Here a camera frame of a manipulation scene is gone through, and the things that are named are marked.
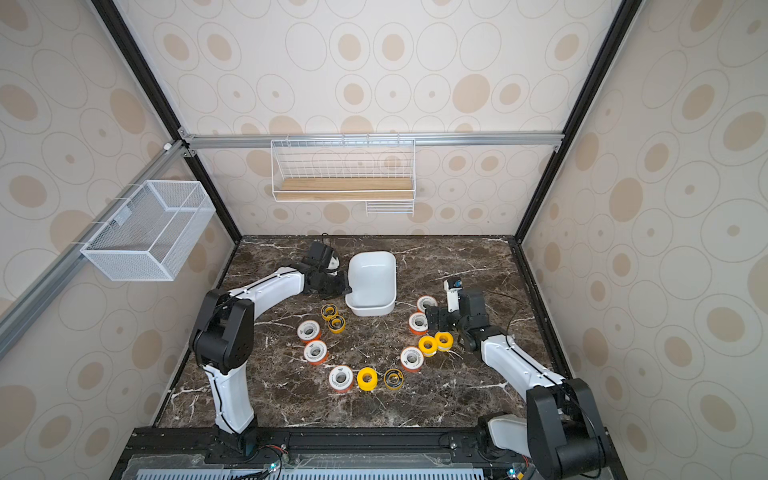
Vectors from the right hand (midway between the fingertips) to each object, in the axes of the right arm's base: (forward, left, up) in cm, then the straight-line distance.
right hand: (438, 310), depth 89 cm
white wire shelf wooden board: (+40, +32, +22) cm, 55 cm away
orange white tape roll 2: (-1, +6, -7) cm, 9 cm away
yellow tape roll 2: (-8, +3, -8) cm, 11 cm away
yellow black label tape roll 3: (-18, +13, -9) cm, 24 cm away
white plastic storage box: (+16, +22, -7) cm, 28 cm away
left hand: (+8, +25, +1) cm, 26 cm away
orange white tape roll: (+8, +3, -7) cm, 11 cm away
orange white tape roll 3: (-11, +37, -8) cm, 39 cm away
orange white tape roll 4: (-5, +40, -7) cm, 41 cm away
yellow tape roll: (-19, +20, -8) cm, 29 cm away
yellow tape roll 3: (-6, -2, -7) cm, 10 cm away
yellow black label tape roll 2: (-2, +31, -7) cm, 32 cm away
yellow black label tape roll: (+2, +35, -6) cm, 35 cm away
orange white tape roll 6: (-19, +28, -8) cm, 34 cm away
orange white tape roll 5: (-12, +8, -8) cm, 16 cm away
